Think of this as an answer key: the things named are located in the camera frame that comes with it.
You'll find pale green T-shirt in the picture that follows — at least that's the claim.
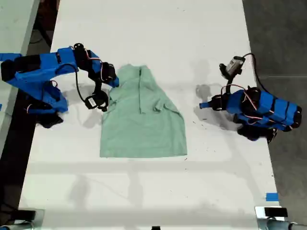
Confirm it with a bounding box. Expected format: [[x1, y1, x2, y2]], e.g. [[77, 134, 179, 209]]
[[99, 64, 189, 159]]

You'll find short blue tape strip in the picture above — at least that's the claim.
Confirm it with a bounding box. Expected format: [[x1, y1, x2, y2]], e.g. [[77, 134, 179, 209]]
[[265, 192, 280, 202]]

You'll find pale side table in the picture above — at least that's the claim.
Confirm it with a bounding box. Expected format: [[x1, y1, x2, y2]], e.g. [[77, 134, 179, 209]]
[[0, 0, 41, 150]]

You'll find small black box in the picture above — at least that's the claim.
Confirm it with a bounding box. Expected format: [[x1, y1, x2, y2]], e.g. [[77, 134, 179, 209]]
[[17, 209, 37, 221], [264, 207, 288, 219]]

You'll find black camera stalk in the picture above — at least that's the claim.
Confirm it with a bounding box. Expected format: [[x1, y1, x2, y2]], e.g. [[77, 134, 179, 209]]
[[93, 80, 103, 96], [226, 75, 235, 94]]

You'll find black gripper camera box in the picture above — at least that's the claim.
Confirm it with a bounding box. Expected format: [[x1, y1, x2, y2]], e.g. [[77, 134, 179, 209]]
[[84, 91, 109, 113], [219, 56, 246, 79]]

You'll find black floor cable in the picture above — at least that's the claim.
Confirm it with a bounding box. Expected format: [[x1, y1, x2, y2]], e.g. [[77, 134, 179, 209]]
[[30, 23, 53, 47]]

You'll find metal table clamp bracket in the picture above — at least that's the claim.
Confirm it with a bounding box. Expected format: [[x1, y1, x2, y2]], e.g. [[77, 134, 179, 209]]
[[13, 208, 46, 230], [254, 206, 291, 230]]

